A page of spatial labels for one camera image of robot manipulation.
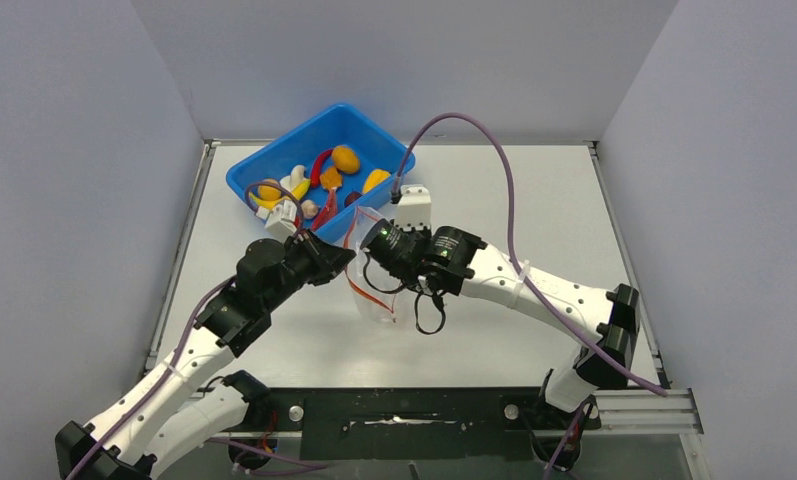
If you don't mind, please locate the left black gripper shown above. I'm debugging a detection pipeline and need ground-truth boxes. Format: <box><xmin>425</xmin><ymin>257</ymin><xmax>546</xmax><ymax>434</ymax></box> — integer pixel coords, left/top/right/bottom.
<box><xmin>264</xmin><ymin>227</ymin><xmax>356</xmax><ymax>311</ymax></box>

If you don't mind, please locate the clear zip bag orange zipper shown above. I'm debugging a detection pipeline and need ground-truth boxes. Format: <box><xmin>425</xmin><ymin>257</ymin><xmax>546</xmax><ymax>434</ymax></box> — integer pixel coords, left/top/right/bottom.
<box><xmin>342</xmin><ymin>207</ymin><xmax>413</xmax><ymax>329</ymax></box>

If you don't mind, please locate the yellow toy banana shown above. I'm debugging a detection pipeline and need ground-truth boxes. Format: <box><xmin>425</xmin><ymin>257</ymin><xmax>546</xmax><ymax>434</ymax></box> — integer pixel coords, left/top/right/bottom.
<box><xmin>247</xmin><ymin>180</ymin><xmax>310</xmax><ymax>210</ymax></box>

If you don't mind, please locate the red toy chili pepper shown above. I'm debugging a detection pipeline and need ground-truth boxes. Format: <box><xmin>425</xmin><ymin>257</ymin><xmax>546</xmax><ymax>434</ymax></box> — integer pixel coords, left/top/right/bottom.
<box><xmin>310</xmin><ymin>149</ymin><xmax>333</xmax><ymax>187</ymax></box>

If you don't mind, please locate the yellow-orange toy ball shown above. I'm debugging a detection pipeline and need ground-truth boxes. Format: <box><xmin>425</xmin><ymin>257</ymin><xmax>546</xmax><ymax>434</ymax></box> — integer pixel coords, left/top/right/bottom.
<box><xmin>257</xmin><ymin>178</ymin><xmax>283</xmax><ymax>202</ymax></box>

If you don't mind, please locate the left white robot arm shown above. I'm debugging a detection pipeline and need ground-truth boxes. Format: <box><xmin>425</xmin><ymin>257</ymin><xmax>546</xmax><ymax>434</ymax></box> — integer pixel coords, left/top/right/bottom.
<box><xmin>55</xmin><ymin>230</ymin><xmax>356</xmax><ymax>479</ymax></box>

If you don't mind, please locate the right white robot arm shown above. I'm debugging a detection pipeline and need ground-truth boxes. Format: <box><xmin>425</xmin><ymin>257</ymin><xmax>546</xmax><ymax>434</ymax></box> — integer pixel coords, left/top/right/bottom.
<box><xmin>361</xmin><ymin>220</ymin><xmax>639</xmax><ymax>427</ymax></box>

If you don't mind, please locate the red toy watermelon slice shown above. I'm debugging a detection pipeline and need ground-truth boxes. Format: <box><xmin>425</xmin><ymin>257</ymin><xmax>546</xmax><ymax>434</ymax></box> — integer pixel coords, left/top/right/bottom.
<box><xmin>311</xmin><ymin>188</ymin><xmax>339</xmax><ymax>230</ymax></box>

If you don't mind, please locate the beige toy garlic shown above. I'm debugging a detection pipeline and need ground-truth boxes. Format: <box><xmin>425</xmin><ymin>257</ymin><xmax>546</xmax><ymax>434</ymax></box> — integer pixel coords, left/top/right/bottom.
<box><xmin>301</xmin><ymin>200</ymin><xmax>320</xmax><ymax>220</ymax></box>

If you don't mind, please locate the dark purple toy fruit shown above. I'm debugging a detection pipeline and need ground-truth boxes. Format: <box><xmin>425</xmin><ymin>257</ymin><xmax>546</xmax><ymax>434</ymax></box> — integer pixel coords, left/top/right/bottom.
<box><xmin>344</xmin><ymin>191</ymin><xmax>362</xmax><ymax>207</ymax></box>

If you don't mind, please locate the yellow toy pepper slice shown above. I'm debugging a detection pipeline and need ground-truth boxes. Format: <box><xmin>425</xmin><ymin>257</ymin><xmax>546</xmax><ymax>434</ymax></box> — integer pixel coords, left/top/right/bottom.
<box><xmin>361</xmin><ymin>169</ymin><xmax>391</xmax><ymax>194</ymax></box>

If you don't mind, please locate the white toy mushroom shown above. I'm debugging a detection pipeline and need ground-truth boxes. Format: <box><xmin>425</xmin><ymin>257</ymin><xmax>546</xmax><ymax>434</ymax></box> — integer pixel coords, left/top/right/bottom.
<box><xmin>280</xmin><ymin>164</ymin><xmax>308</xmax><ymax>192</ymax></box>

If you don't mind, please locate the blue plastic bin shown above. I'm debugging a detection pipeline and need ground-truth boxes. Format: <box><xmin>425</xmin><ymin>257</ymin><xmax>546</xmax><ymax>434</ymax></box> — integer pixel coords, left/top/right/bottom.
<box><xmin>226</xmin><ymin>103</ymin><xmax>406</xmax><ymax>243</ymax></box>

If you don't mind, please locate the orange toy mango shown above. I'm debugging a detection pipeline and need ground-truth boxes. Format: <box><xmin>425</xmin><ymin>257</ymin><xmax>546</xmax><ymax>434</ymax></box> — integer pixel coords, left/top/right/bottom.
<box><xmin>331</xmin><ymin>145</ymin><xmax>361</xmax><ymax>175</ymax></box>

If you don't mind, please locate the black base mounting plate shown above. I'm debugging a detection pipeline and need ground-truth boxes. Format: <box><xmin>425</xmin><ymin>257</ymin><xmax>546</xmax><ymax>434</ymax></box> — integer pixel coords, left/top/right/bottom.
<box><xmin>234</xmin><ymin>387</ymin><xmax>574</xmax><ymax>461</ymax></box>

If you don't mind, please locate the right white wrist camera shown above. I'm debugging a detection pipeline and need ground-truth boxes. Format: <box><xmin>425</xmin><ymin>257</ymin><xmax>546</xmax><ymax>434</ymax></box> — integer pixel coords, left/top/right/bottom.
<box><xmin>391</xmin><ymin>184</ymin><xmax>432</xmax><ymax>232</ymax></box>

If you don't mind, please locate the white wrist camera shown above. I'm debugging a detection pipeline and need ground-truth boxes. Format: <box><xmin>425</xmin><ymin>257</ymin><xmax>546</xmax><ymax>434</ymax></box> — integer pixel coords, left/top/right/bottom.
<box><xmin>391</xmin><ymin>184</ymin><xmax>432</xmax><ymax>232</ymax></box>
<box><xmin>255</xmin><ymin>199</ymin><xmax>298</xmax><ymax>242</ymax></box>

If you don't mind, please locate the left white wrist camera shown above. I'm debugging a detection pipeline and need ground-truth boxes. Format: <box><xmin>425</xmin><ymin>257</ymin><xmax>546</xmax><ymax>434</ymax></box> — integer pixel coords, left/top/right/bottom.
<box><xmin>255</xmin><ymin>199</ymin><xmax>298</xmax><ymax>242</ymax></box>

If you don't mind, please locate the aluminium table frame rail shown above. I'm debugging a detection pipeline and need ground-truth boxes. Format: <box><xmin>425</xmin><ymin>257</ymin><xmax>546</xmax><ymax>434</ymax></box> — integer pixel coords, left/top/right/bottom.
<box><xmin>589</xmin><ymin>389</ymin><xmax>704</xmax><ymax>435</ymax></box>

